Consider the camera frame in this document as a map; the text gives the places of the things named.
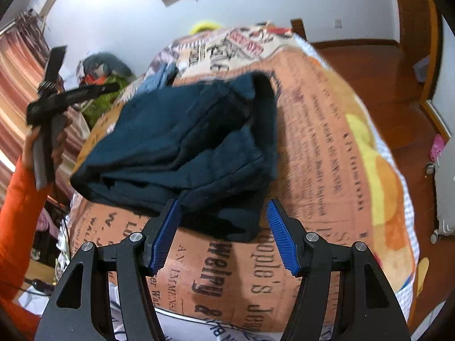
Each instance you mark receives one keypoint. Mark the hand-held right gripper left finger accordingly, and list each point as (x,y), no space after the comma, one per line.
(165,236)

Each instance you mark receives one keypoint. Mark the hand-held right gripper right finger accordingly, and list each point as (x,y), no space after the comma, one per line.
(280,238)

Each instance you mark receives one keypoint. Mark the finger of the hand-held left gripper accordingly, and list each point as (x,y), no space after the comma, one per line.
(54,67)
(89,92)

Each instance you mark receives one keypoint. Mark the dark teal pants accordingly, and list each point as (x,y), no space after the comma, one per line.
(177,142)

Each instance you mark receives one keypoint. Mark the person's left forearm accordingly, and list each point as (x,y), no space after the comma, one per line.
(21,227)

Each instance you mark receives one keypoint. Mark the person's left hand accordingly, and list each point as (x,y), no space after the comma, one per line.
(58,149)

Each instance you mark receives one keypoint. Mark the green cloth item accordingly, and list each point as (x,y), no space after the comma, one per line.
(103,106)

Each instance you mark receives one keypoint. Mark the striped pink curtain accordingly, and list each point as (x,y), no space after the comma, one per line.
(17,71)

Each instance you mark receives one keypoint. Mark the blue denim cloth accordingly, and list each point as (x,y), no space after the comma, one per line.
(158,78)

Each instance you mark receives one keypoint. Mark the white cloth with blue print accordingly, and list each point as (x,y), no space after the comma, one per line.
(199,326)

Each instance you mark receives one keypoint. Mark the orange printed blanket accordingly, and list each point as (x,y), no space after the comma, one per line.
(320,131)

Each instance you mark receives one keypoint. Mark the yellow plush toy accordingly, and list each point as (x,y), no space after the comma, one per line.
(204,27)

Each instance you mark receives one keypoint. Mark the checked bed sheet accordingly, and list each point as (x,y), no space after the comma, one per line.
(408,199)

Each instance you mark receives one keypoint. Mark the yellow slipper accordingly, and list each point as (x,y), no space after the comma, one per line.
(423,273)

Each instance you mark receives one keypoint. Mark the white suitcase with stickers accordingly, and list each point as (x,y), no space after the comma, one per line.
(446,191)

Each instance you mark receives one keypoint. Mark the pink clog shoe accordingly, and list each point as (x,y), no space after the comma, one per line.
(437,149)

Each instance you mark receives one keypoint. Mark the grey plastic bag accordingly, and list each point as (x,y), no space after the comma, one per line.
(421,71)

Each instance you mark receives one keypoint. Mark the wooden bed frame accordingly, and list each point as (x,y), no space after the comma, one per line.
(298,30)

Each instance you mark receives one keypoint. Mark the white wall socket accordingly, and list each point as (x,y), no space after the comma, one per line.
(338,24)

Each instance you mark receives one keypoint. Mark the wooden door frame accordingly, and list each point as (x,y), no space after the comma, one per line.
(432,42)

